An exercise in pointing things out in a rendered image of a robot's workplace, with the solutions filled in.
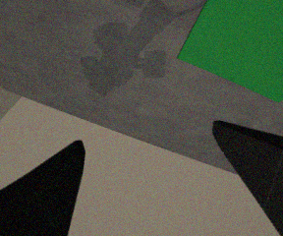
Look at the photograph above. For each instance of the green circuit board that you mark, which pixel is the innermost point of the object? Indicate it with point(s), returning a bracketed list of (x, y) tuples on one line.
[(241, 41)]

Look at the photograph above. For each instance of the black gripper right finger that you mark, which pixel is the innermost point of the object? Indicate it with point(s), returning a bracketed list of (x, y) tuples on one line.
[(257, 157)]

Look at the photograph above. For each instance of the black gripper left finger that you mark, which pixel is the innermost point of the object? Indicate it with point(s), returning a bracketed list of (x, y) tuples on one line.
[(42, 202)]

